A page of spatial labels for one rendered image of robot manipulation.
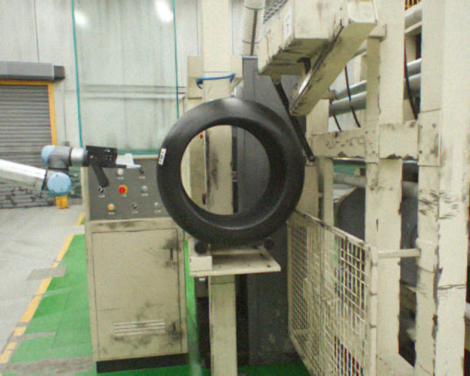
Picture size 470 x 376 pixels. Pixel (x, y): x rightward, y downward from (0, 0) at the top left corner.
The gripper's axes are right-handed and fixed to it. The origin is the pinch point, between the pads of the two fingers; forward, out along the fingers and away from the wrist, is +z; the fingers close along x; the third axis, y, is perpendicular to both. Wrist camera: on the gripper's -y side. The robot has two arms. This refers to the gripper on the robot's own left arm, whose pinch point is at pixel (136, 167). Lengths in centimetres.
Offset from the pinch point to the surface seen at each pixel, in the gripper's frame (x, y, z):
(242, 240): -11, -25, 44
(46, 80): 855, 149, -325
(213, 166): 28.4, 2.1, 33.0
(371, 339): -59, -40, 75
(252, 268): -9, -37, 49
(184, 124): -11.0, 18.4, 17.5
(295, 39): -32, 48, 51
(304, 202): 21, -11, 78
